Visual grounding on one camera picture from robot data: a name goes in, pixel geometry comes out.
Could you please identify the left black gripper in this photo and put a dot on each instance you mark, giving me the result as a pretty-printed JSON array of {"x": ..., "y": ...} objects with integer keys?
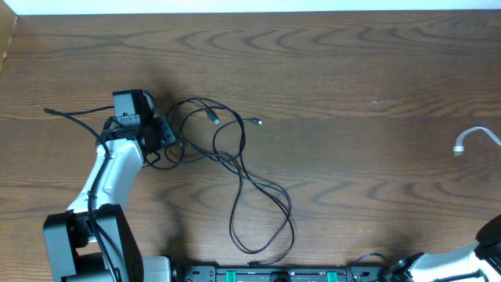
[{"x": 167, "y": 130}]

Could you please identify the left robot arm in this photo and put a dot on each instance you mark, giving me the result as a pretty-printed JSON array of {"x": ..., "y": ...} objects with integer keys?
[{"x": 91, "y": 240}]

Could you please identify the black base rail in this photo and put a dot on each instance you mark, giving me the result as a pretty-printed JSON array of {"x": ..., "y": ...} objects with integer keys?
[{"x": 278, "y": 274}]

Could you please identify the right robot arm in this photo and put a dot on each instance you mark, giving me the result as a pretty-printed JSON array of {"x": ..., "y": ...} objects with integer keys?
[{"x": 476, "y": 262}]

